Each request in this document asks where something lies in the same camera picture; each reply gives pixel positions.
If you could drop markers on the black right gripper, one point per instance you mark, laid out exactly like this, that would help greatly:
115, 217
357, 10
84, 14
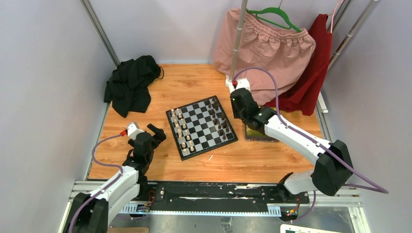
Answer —
236, 115

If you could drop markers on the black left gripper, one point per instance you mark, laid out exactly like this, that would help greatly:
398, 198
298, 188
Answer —
159, 135

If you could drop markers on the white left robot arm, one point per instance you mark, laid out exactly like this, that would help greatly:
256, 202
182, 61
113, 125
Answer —
93, 212

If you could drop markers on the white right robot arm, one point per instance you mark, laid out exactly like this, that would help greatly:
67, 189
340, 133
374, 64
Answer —
332, 162

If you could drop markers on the white rook piece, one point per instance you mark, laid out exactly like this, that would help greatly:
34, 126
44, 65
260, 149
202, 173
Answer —
184, 148

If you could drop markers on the white rack stand base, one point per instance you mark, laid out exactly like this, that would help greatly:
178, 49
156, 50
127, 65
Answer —
230, 84

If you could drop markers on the gold metal tin tray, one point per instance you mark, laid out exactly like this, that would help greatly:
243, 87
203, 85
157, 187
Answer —
256, 134

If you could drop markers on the black white chessboard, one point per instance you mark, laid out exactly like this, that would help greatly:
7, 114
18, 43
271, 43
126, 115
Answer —
202, 131

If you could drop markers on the black cloth garment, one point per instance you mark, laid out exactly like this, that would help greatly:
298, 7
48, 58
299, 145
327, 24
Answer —
127, 88

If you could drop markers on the red cloth garment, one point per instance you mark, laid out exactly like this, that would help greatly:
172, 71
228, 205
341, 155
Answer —
309, 74

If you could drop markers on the pink cloth garment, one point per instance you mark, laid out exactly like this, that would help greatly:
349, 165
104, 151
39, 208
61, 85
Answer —
275, 58

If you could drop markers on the silver rack pole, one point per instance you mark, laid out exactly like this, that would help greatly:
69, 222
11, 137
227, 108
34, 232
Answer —
237, 39

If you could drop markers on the green clothes hanger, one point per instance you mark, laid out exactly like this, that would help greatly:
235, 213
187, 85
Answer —
275, 16

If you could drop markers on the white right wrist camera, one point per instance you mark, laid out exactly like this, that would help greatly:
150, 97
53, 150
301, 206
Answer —
239, 84

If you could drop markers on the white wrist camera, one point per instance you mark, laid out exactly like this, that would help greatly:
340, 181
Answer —
132, 130
239, 84

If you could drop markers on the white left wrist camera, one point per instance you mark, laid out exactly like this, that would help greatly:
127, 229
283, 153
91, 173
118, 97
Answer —
132, 130

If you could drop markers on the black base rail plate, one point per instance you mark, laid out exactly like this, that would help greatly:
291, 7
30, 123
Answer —
220, 197

